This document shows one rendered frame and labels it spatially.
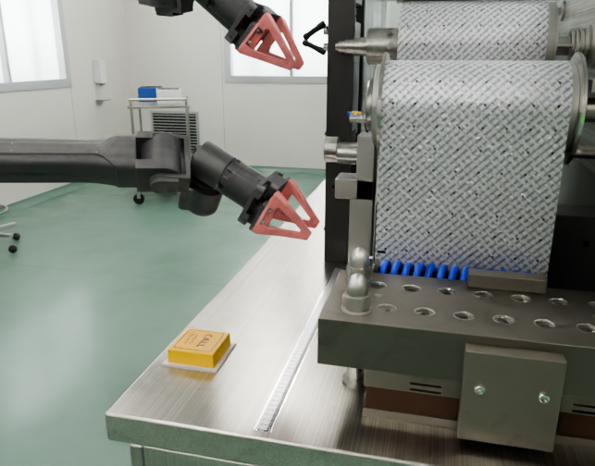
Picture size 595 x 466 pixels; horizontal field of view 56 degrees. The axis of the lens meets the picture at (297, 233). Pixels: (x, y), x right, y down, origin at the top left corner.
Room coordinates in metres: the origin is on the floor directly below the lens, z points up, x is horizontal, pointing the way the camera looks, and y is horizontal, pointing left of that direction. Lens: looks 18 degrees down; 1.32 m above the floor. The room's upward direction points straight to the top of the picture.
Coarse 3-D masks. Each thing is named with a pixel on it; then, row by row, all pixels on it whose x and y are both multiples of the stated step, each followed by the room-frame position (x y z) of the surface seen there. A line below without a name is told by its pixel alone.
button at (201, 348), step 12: (180, 336) 0.75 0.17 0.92; (192, 336) 0.75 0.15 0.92; (204, 336) 0.75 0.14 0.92; (216, 336) 0.75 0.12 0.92; (228, 336) 0.75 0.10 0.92; (168, 348) 0.71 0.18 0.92; (180, 348) 0.71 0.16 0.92; (192, 348) 0.71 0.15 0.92; (204, 348) 0.71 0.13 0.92; (216, 348) 0.71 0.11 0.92; (228, 348) 0.75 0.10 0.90; (168, 360) 0.71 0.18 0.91; (180, 360) 0.70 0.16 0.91; (192, 360) 0.70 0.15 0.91; (204, 360) 0.69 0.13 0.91; (216, 360) 0.70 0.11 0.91
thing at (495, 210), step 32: (384, 160) 0.77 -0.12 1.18; (416, 160) 0.76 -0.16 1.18; (448, 160) 0.75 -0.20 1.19; (480, 160) 0.74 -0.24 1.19; (512, 160) 0.73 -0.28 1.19; (544, 160) 0.72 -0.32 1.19; (384, 192) 0.77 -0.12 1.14; (416, 192) 0.76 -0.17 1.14; (448, 192) 0.75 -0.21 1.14; (480, 192) 0.74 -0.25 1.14; (512, 192) 0.73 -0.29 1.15; (544, 192) 0.72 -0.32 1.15; (384, 224) 0.77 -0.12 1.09; (416, 224) 0.76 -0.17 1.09; (448, 224) 0.75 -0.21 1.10; (480, 224) 0.74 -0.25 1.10; (512, 224) 0.73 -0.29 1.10; (544, 224) 0.72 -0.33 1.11; (384, 256) 0.77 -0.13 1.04; (416, 256) 0.76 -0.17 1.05; (448, 256) 0.75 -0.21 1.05; (480, 256) 0.74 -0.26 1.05; (512, 256) 0.73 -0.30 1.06; (544, 256) 0.72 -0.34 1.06
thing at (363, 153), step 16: (352, 144) 0.87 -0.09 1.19; (368, 144) 0.85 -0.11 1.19; (352, 160) 0.86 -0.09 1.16; (368, 160) 0.85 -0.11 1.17; (352, 176) 0.88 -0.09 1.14; (368, 176) 0.85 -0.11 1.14; (336, 192) 0.86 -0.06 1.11; (352, 192) 0.85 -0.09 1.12; (368, 192) 0.85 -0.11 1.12; (352, 208) 0.86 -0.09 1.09; (368, 208) 0.85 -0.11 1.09; (352, 224) 0.86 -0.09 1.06; (368, 224) 0.85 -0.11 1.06; (352, 240) 0.86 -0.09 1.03; (368, 240) 0.85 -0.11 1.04
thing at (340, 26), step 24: (336, 0) 1.12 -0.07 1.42; (360, 0) 1.23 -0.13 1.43; (336, 24) 1.12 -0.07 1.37; (360, 24) 1.25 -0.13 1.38; (336, 72) 1.12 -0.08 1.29; (360, 72) 1.25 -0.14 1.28; (336, 96) 1.12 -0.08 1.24; (360, 96) 1.25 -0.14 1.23; (336, 120) 1.12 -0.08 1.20; (336, 168) 1.12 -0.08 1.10; (336, 216) 1.12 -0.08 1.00; (336, 240) 1.12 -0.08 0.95
